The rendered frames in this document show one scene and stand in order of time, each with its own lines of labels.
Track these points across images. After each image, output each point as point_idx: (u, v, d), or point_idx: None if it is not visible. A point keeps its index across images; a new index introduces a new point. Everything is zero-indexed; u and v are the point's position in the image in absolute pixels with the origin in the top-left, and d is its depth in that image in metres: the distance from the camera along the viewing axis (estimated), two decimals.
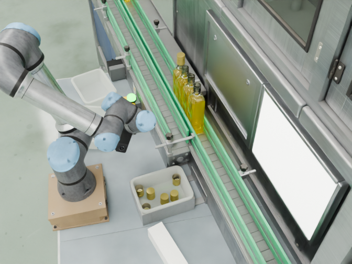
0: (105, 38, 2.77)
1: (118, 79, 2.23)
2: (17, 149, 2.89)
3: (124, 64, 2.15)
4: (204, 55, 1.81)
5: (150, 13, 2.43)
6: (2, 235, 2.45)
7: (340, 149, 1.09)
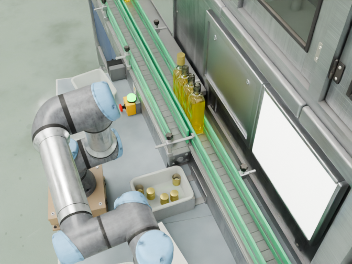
0: (105, 38, 2.77)
1: (118, 79, 2.23)
2: (17, 149, 2.89)
3: (124, 64, 2.15)
4: (204, 55, 1.81)
5: (150, 13, 2.43)
6: (2, 235, 2.45)
7: (340, 149, 1.09)
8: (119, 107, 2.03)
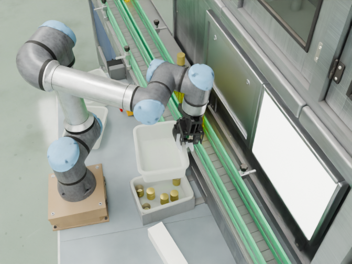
0: (105, 38, 2.77)
1: (118, 79, 2.23)
2: (17, 149, 2.89)
3: (124, 64, 2.15)
4: (204, 55, 1.81)
5: (150, 13, 2.43)
6: (2, 235, 2.45)
7: (340, 149, 1.09)
8: None
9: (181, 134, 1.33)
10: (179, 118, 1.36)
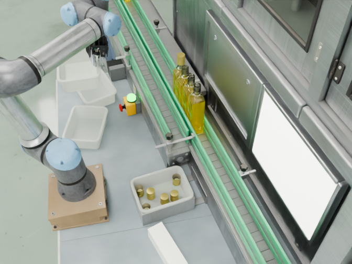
0: None
1: (118, 79, 2.23)
2: (17, 149, 2.89)
3: (124, 64, 2.15)
4: (204, 55, 1.81)
5: (150, 13, 2.43)
6: (2, 235, 2.45)
7: (340, 149, 1.09)
8: (119, 107, 2.03)
9: (89, 46, 1.63)
10: None
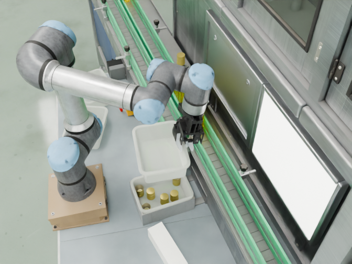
0: (105, 38, 2.77)
1: (118, 79, 2.23)
2: (17, 149, 2.89)
3: (124, 64, 2.15)
4: (204, 55, 1.81)
5: (150, 13, 2.43)
6: (2, 235, 2.45)
7: (340, 149, 1.09)
8: None
9: (181, 133, 1.33)
10: (179, 117, 1.36)
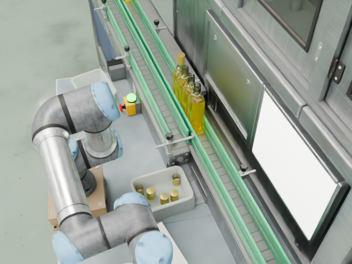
0: (105, 38, 2.77)
1: (118, 79, 2.23)
2: (17, 149, 2.89)
3: (124, 64, 2.15)
4: (204, 55, 1.81)
5: (150, 13, 2.43)
6: (2, 235, 2.45)
7: (340, 149, 1.09)
8: (119, 107, 2.03)
9: None
10: None
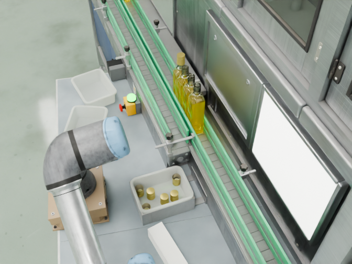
0: (105, 38, 2.77)
1: (118, 79, 2.23)
2: (17, 149, 2.89)
3: (124, 64, 2.15)
4: (204, 55, 1.81)
5: (150, 13, 2.43)
6: (2, 235, 2.45)
7: (340, 149, 1.09)
8: (119, 107, 2.03)
9: None
10: None
